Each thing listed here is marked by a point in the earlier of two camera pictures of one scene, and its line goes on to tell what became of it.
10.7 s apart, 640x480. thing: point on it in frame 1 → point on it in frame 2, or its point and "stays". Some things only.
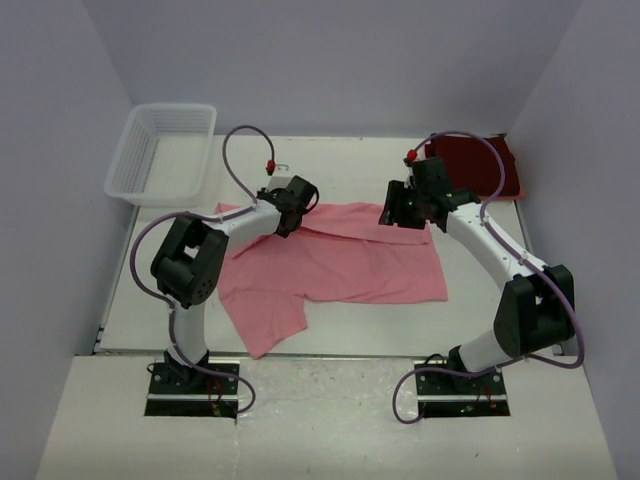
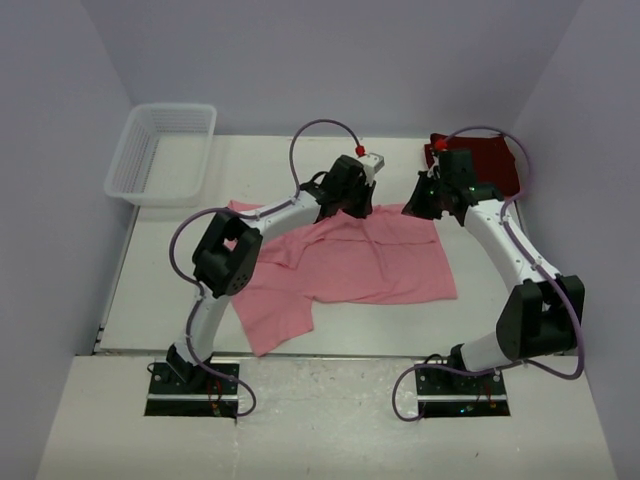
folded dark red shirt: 472,162 stays
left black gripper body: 272,192 → 354,200
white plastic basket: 162,155 stays
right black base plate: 447,394 stays
